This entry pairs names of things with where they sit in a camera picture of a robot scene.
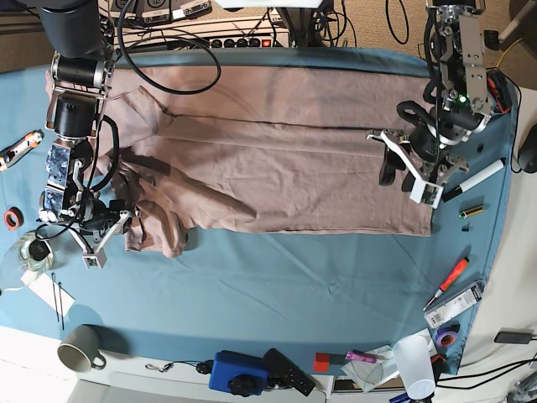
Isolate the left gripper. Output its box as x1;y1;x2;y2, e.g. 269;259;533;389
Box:
378;128;469;192

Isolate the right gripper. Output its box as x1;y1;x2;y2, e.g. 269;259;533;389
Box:
69;170;139;252

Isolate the pinkish-brown T-shirt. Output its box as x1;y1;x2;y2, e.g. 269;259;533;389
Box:
106;66;432;258

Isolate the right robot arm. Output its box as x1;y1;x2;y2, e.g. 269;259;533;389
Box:
38;1;132;258

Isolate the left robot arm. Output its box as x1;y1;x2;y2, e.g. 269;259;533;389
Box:
391;1;493;182

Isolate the white black marker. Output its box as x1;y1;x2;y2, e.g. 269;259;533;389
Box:
441;158;506;202

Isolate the orange screwdriver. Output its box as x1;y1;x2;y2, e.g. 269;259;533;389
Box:
423;257;469;311

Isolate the red tape roll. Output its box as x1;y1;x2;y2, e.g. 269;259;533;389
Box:
3;207;23;231

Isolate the clear tape roll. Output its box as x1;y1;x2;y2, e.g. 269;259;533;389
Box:
1;231;54;294

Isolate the orange white utility knife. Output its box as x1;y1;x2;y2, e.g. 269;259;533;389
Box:
1;129;44;171

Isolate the white paper card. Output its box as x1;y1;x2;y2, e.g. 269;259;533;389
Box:
28;275;75;317

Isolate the black computer mouse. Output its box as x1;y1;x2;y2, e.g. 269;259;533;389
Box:
517;124;537;174

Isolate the clear plastic package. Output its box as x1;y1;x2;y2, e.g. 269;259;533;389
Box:
424;280;486;329

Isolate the orange black clamp tool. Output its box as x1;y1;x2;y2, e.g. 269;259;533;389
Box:
487;69;513;114

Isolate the blue table cloth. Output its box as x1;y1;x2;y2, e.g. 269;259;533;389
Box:
1;48;511;371

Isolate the purple tape roll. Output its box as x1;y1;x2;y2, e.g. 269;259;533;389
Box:
435;327;458;348

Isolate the grey ceramic mug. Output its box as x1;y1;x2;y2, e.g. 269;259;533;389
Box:
57;325;107;374

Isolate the white plastic cup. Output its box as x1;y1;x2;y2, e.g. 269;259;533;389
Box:
393;335;435;400

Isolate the purple marker pen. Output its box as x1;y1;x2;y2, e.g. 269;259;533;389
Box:
345;350;383;364

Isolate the black power adapter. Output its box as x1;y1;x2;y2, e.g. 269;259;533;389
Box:
494;331;536;345

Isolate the red black block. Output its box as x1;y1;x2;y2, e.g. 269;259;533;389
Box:
313;353;347;373

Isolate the white power strip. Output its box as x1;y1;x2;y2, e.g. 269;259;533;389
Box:
123;13;291;49

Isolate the blue box device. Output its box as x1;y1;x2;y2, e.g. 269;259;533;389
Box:
209;351;269;397

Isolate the black remote control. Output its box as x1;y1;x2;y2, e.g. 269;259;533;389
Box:
262;348;315;397

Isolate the black cable tie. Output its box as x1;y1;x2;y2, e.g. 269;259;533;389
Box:
51;273;65;330

